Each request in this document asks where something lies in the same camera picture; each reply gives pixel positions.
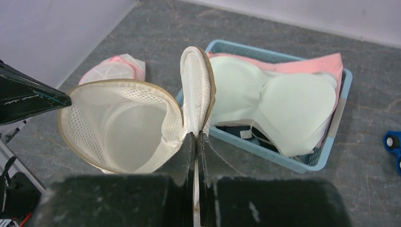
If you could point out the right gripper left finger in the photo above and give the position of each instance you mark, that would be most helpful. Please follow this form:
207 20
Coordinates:
161 199

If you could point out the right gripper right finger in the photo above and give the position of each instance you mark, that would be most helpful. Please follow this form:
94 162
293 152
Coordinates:
229 200

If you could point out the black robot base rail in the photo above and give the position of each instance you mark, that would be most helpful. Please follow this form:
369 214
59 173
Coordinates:
18 197

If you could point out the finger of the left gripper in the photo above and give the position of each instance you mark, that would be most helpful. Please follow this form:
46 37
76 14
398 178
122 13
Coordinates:
22 97

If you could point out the blue toy car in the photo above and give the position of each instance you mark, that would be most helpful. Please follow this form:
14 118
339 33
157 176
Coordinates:
392 144

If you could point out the pale green bra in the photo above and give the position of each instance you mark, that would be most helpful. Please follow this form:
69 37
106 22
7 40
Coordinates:
275 103

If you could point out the white mesh laundry bag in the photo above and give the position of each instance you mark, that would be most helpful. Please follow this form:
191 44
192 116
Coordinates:
122 66

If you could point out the pink bra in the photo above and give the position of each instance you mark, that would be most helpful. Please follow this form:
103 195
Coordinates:
307 67

